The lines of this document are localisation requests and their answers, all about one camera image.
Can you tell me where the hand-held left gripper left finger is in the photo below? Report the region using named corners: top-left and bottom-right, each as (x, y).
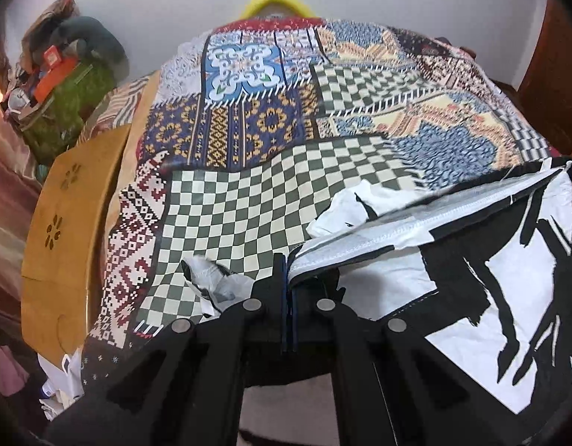
top-left (44, 253), bottom-right (289, 446)

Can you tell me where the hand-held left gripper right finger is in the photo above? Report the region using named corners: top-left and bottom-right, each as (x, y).
top-left (288, 283), bottom-right (538, 446)

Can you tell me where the black and white patterned shirt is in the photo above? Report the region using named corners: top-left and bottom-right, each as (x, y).
top-left (181, 158), bottom-right (572, 416)

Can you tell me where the patchwork printed blanket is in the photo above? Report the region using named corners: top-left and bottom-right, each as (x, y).
top-left (81, 16), bottom-right (559, 382)

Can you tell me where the wooden lap desk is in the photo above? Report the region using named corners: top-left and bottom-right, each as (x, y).
top-left (21, 123), bottom-right (133, 363)

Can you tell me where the white plastic bag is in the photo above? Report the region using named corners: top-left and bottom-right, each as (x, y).
top-left (37, 350), bottom-right (84, 421)

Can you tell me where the striped bed sheet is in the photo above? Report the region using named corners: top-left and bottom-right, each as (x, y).
top-left (79, 77), bottom-right (150, 142)

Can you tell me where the pink cloth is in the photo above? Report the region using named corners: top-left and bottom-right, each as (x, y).
top-left (0, 337), bottom-right (31, 398)

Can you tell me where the green storage bag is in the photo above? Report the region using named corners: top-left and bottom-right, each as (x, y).
top-left (21, 62), bottom-right (117, 159)

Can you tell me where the pink curtain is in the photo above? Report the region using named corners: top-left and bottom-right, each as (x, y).
top-left (0, 42), bottom-right (45, 317)

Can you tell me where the orange box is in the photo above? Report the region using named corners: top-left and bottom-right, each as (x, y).
top-left (35, 58), bottom-right (80, 103)

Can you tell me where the grey plush toy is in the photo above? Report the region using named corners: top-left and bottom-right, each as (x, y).
top-left (51, 16), bottom-right (129, 80)

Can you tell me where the brown bag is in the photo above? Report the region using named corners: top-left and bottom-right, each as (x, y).
top-left (23, 0), bottom-right (77, 42)

